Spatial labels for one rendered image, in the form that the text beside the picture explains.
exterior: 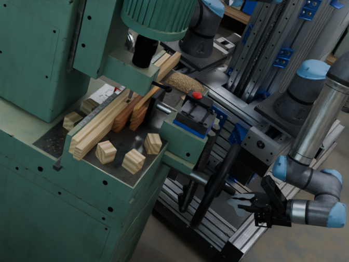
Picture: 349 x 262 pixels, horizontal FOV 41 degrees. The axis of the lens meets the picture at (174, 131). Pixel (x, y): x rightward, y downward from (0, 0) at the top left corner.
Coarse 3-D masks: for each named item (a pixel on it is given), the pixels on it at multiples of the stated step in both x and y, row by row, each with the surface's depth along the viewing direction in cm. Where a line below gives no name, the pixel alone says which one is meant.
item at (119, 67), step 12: (120, 48) 131; (108, 60) 128; (120, 60) 127; (108, 72) 130; (120, 72) 128; (132, 72) 127; (144, 72) 126; (156, 72) 129; (120, 84) 130; (132, 84) 129; (144, 84) 127
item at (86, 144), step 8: (176, 56) 165; (168, 64) 159; (160, 72) 153; (136, 96) 139; (120, 104) 134; (112, 112) 130; (104, 120) 126; (112, 120) 127; (96, 128) 123; (104, 128) 124; (88, 136) 119; (96, 136) 120; (80, 144) 116; (88, 144) 117; (80, 152) 115
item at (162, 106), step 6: (162, 90) 136; (156, 96) 133; (162, 96) 138; (150, 102) 133; (156, 102) 134; (162, 102) 137; (150, 108) 134; (156, 108) 137; (162, 108) 136; (168, 108) 136; (150, 114) 135; (168, 114) 137; (144, 120) 137
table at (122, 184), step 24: (168, 72) 163; (168, 96) 152; (96, 144) 124; (120, 144) 127; (72, 168) 121; (96, 168) 118; (120, 168) 120; (144, 168) 123; (192, 168) 134; (120, 192) 118
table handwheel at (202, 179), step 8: (232, 152) 131; (224, 160) 129; (232, 160) 129; (224, 168) 127; (192, 176) 139; (200, 176) 139; (208, 176) 139; (216, 176) 126; (224, 176) 126; (200, 184) 139; (208, 184) 137; (216, 184) 125; (224, 184) 138; (208, 192) 126; (216, 192) 126; (208, 200) 126; (200, 208) 127; (208, 208) 128; (200, 216) 128; (192, 224) 132
